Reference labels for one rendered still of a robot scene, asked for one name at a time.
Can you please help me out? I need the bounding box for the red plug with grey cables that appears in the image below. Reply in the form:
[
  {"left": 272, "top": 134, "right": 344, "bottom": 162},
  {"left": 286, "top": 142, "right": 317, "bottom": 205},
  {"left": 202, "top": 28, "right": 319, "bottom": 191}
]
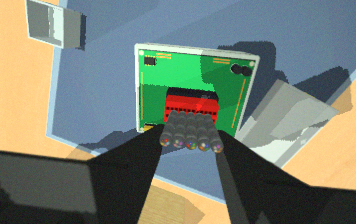
[{"left": 159, "top": 95, "right": 224, "bottom": 153}]

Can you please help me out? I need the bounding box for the grey tray floor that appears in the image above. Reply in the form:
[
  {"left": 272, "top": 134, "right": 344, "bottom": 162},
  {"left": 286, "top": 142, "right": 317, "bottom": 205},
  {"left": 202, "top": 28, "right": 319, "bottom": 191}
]
[{"left": 241, "top": 86, "right": 327, "bottom": 163}]

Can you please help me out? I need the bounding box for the blue work mat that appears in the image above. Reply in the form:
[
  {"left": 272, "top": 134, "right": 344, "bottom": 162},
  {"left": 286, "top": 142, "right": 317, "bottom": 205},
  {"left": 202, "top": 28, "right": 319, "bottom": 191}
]
[{"left": 46, "top": 0, "right": 356, "bottom": 204}]

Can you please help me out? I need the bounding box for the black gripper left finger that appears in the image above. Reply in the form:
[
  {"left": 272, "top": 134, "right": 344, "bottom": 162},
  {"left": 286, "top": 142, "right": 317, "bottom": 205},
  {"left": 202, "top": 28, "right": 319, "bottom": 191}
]
[{"left": 0, "top": 124, "right": 165, "bottom": 224}]

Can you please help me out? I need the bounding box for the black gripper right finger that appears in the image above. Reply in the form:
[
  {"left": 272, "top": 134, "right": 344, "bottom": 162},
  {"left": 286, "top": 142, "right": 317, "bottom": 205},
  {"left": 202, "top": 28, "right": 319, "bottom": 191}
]
[{"left": 215, "top": 130, "right": 356, "bottom": 224}]

